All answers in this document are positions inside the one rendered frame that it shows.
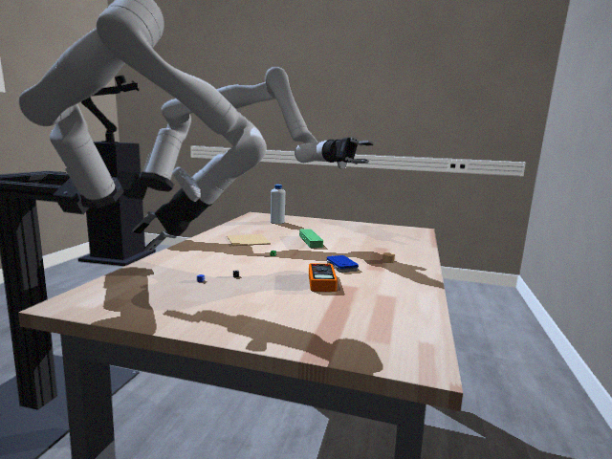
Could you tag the orange digital multimeter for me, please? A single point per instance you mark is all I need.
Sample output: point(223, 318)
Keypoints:
point(322, 278)

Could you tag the tan square mat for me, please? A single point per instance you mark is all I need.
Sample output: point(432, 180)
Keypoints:
point(248, 239)

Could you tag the green rectangular box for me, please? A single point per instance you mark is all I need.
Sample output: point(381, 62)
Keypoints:
point(311, 238)

